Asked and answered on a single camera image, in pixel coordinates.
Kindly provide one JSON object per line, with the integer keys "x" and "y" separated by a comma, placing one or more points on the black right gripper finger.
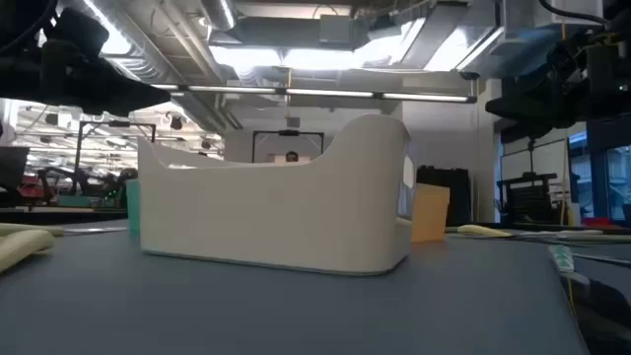
{"x": 537, "y": 108}
{"x": 530, "y": 132}

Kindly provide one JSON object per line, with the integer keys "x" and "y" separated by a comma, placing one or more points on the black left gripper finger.
{"x": 123, "y": 96}

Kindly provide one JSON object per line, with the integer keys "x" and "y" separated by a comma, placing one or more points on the teal plastic bin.
{"x": 133, "y": 207}

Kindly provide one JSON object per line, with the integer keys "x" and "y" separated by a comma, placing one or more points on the white plastic bin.
{"x": 271, "y": 217}

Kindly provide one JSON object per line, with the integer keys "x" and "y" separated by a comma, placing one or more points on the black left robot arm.
{"x": 20, "y": 74}

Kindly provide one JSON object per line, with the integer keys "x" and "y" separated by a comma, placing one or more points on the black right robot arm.
{"x": 618, "y": 29}

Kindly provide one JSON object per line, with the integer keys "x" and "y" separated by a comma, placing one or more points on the black pole stand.
{"x": 531, "y": 158}

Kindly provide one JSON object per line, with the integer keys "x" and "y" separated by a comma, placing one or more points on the black perforated cart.
{"x": 530, "y": 202}

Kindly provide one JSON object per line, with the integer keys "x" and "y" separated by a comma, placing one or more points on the white bottle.
{"x": 574, "y": 214}

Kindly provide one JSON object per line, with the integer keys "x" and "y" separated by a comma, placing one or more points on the black cabinet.
{"x": 456, "y": 197}

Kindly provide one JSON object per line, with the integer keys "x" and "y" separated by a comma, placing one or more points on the glass window panel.
{"x": 618, "y": 182}

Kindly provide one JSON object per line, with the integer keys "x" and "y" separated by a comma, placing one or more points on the red box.
{"x": 597, "y": 222}

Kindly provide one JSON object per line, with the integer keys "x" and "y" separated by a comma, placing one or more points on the green workbench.
{"x": 79, "y": 201}

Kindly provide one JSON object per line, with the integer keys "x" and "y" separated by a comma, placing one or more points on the black monitor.
{"x": 12, "y": 167}

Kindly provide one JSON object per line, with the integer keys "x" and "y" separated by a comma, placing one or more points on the orange plastic bin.
{"x": 430, "y": 212}

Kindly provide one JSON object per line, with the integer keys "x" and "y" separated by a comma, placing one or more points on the small grey hanging box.
{"x": 293, "y": 122}

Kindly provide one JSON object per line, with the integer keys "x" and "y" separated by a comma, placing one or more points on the person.
{"x": 292, "y": 157}

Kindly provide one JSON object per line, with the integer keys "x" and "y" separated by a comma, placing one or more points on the long ceiling light bar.
{"x": 325, "y": 92}

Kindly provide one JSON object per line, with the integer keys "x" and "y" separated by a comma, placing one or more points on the grey ceiling box unit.
{"x": 337, "y": 29}

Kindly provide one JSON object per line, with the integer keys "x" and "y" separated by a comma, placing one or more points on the blue-grey table mat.
{"x": 296, "y": 315}

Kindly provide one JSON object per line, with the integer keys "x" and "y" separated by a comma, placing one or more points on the black frame stand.
{"x": 118, "y": 123}

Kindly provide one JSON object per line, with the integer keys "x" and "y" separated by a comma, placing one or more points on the smooth silver duct pipe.
{"x": 219, "y": 12}

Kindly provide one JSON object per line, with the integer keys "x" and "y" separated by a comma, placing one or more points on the black rectangular rig frame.
{"x": 288, "y": 132}

